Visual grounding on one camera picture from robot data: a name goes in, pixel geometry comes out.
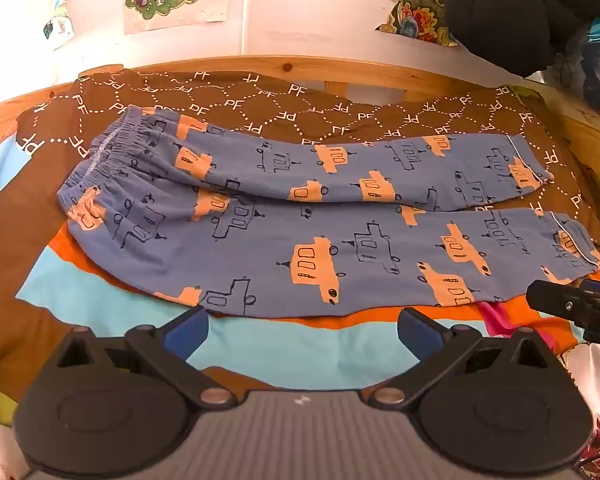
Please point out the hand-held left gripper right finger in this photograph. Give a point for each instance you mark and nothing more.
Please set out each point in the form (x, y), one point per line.
(420, 332)

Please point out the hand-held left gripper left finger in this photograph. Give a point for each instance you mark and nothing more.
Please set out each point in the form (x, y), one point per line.
(186, 332)

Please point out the blue pants with orange vehicles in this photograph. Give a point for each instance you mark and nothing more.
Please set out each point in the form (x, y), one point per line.
(260, 255)

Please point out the brown patterned colour-block blanket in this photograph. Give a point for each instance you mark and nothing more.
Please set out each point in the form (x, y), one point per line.
(280, 340)

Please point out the black cloth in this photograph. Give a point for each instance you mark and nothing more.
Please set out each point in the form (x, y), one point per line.
(520, 10)

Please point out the floral printed cloth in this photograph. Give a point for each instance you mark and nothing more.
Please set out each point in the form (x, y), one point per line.
(412, 15)

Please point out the wooden bed frame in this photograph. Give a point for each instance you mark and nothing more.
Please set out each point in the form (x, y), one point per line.
(330, 67)

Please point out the white wall conduit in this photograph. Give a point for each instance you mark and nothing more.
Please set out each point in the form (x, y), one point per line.
(248, 15)

